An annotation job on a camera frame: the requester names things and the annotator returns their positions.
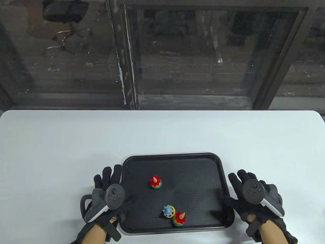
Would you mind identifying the person's left hand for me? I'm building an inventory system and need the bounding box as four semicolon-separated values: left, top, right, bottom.
93;164;138;242

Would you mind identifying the person's right hand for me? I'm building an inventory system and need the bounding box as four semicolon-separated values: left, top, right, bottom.
223;170;299;244

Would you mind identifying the small top with red gear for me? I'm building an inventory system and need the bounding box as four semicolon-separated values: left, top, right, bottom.
172;211;187;227
149;175;163;190

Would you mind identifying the small top with blue gear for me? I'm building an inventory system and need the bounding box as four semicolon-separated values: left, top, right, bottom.
162;205;176;219

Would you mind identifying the person's right forearm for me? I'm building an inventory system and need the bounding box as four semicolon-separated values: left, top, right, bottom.
257;220;283;244

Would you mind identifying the person's left forearm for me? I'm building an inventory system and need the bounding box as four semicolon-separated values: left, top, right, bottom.
78;224;110;244

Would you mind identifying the grey right hand controller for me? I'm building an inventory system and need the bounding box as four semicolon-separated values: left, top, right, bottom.
241;179;285;217

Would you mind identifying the grey hand controller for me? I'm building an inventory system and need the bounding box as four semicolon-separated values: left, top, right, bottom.
80;184;126;223
241;179;285;217

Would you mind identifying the grey left hand controller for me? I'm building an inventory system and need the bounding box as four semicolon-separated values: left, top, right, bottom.
80;184;126;223

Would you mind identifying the black plastic tray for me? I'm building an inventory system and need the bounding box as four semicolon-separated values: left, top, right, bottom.
121;152;235;234

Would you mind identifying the black office chair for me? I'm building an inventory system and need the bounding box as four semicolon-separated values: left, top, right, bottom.
42;0;89;55

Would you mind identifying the dark metal window frame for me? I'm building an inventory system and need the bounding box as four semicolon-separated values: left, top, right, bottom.
0;0;325;111

